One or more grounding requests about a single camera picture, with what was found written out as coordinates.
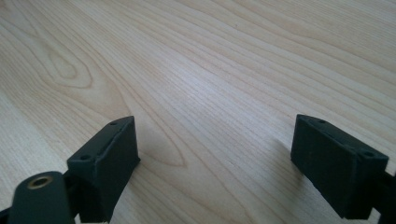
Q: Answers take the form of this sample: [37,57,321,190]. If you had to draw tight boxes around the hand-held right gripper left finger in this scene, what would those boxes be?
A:
[66,115,142,224]

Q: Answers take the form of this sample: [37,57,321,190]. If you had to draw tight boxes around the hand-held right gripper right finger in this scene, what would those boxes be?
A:
[290,113,390,220]

